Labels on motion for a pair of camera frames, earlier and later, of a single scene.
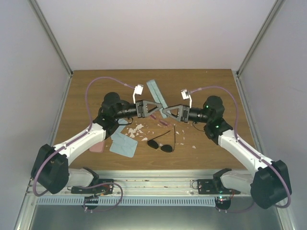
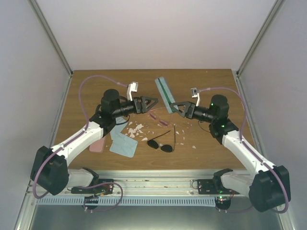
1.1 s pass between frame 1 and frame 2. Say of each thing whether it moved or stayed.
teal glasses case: moved
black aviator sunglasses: stayed
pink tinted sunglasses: stayed
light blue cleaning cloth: stayed
